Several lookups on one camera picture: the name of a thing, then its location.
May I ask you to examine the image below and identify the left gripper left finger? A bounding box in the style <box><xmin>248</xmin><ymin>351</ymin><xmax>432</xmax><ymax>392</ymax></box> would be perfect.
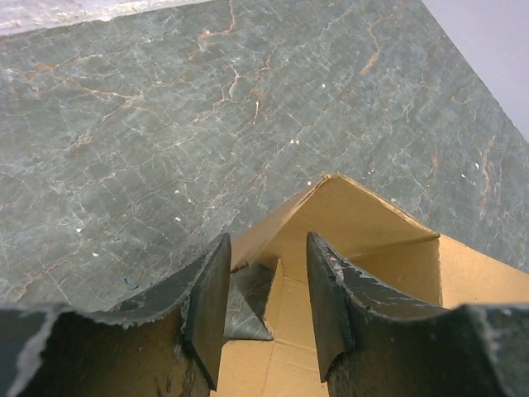
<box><xmin>1</xmin><ymin>234</ymin><xmax>231</xmax><ymax>396</ymax></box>

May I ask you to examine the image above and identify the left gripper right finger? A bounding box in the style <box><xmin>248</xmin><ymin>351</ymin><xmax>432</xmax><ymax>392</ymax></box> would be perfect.
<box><xmin>307</xmin><ymin>232</ymin><xmax>528</xmax><ymax>396</ymax></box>

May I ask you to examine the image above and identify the brown cardboard box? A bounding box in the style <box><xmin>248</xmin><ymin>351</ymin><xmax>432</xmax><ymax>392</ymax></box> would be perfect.
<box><xmin>216</xmin><ymin>175</ymin><xmax>528</xmax><ymax>396</ymax></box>

